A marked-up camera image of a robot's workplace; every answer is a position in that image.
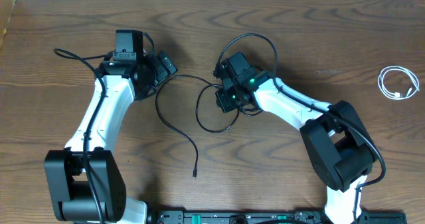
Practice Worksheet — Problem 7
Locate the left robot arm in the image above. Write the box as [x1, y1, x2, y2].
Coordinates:
[44, 29, 177, 223]

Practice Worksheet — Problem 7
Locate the black USB cable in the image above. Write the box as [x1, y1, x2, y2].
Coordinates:
[195, 83, 264, 134]
[155, 74, 223, 178]

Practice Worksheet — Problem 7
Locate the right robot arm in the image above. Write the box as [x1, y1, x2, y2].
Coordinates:
[213, 52, 380, 223]

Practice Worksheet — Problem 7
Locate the white USB cable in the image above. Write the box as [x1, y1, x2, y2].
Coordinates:
[377, 65, 420, 101]

